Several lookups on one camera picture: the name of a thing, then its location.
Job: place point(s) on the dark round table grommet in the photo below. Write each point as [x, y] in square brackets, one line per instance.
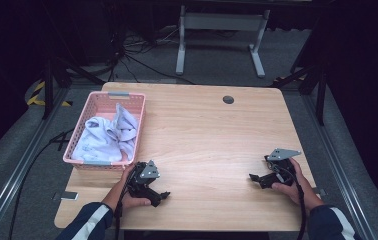
[228, 99]

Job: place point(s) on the small metal table bracket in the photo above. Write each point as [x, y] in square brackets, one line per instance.
[67, 195]
[320, 191]

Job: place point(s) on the black metal stand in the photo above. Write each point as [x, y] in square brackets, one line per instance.
[48, 86]
[320, 93]

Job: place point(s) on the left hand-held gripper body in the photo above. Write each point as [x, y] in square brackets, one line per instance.
[143, 178]

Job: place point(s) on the person's right hand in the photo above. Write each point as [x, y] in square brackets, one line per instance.
[302, 190]

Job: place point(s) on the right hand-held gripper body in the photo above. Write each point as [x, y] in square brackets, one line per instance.
[283, 173]

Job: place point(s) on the yellow and black floor tape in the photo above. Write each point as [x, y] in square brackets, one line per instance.
[35, 98]

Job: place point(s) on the pale lavender printed cloth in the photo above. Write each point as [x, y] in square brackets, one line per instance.
[100, 140]

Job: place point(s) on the grey metal desk frame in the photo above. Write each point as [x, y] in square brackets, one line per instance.
[222, 22]

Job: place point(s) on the person's left hand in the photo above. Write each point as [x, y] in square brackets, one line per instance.
[126, 200]

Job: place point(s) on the pink plastic basket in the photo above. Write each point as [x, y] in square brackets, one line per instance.
[92, 103]

